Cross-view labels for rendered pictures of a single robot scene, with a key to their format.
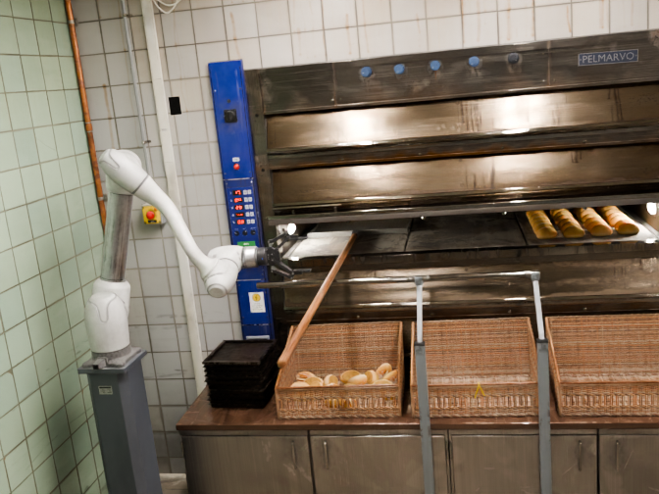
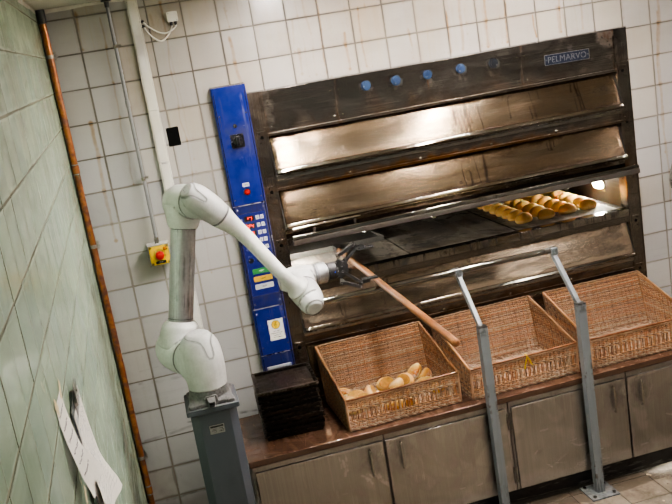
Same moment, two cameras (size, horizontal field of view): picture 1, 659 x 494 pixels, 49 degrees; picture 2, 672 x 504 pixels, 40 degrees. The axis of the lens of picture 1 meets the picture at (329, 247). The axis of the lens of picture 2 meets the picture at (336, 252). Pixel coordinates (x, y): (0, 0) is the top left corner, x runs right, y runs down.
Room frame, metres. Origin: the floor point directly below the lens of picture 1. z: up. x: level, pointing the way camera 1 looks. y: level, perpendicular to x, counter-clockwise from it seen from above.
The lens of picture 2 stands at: (-0.64, 1.71, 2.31)
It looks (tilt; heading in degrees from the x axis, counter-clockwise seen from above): 13 degrees down; 337
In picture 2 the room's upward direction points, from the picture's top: 9 degrees counter-clockwise
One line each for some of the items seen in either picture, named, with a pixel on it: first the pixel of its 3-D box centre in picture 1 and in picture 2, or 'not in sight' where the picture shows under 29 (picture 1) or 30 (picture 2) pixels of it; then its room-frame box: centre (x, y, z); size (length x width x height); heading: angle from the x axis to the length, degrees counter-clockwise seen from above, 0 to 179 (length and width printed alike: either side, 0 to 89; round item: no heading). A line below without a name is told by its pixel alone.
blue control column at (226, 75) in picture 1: (292, 239); (241, 269); (4.39, 0.22, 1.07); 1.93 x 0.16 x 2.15; 169
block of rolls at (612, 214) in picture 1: (578, 219); (534, 203); (3.61, -1.29, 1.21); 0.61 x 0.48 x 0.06; 169
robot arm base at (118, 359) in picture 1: (109, 354); (209, 393); (2.75, 0.93, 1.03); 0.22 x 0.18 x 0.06; 167
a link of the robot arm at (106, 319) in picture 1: (106, 320); (201, 358); (2.78, 0.92, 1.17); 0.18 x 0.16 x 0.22; 12
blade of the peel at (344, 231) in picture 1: (360, 225); (327, 241); (4.02, -0.19, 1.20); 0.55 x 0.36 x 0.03; 79
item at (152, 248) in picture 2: (154, 213); (159, 253); (3.53, 0.85, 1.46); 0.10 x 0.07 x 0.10; 79
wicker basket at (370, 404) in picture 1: (342, 368); (386, 373); (3.13, -0.01, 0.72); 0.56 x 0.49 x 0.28; 81
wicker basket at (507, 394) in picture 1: (473, 365); (502, 344); (3.02, -0.59, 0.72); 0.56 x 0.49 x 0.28; 80
